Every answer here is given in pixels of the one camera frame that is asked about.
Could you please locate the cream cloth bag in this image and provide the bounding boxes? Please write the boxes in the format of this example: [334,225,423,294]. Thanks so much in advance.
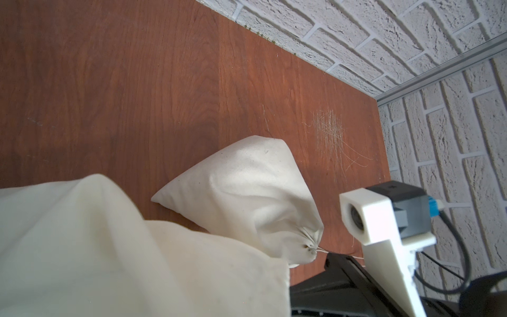
[1,174,291,316]
[151,136,324,268]

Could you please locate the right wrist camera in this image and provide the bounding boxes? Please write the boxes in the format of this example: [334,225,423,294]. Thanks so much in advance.
[339,181,443,316]

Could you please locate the right corner aluminium post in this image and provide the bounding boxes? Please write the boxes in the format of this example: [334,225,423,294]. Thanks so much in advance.
[376,33,506,107]

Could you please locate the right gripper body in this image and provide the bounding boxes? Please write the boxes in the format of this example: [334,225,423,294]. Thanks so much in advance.
[290,253,407,316]

